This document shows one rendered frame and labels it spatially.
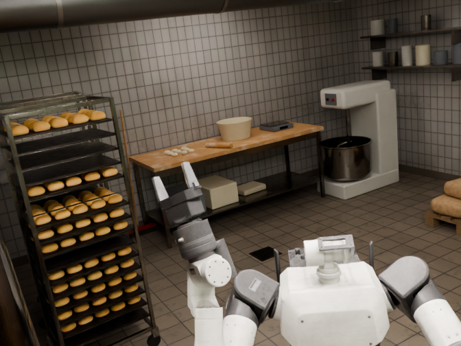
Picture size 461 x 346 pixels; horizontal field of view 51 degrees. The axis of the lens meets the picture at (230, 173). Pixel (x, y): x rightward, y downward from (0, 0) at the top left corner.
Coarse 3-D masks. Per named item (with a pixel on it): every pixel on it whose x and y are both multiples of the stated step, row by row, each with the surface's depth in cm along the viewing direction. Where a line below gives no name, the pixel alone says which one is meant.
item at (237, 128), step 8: (224, 120) 590; (232, 120) 594; (240, 120) 592; (248, 120) 561; (224, 128) 561; (232, 128) 557; (240, 128) 558; (248, 128) 567; (224, 136) 567; (232, 136) 562; (240, 136) 562; (248, 136) 570
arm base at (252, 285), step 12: (240, 276) 128; (252, 276) 129; (264, 276) 130; (240, 288) 126; (252, 288) 126; (264, 288) 127; (276, 288) 128; (252, 300) 124; (264, 300) 124; (264, 312) 124
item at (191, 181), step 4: (184, 164) 111; (188, 164) 112; (184, 168) 111; (188, 168) 112; (184, 172) 111; (188, 172) 111; (192, 172) 112; (188, 176) 111; (192, 176) 112; (188, 180) 110; (192, 180) 111; (196, 180) 112; (188, 184) 110; (192, 184) 111; (196, 184) 111
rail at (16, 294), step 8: (0, 240) 173; (0, 248) 166; (8, 256) 161; (8, 264) 150; (8, 272) 145; (8, 280) 140; (16, 288) 133; (16, 296) 129; (16, 304) 125; (24, 312) 120; (24, 320) 116; (24, 328) 113; (24, 336) 110; (32, 336) 109; (32, 344) 106
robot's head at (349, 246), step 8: (320, 240) 121; (328, 240) 122; (344, 240) 122; (352, 240) 120; (320, 248) 120; (328, 248) 120; (336, 248) 119; (344, 248) 119; (352, 248) 119; (352, 256) 122
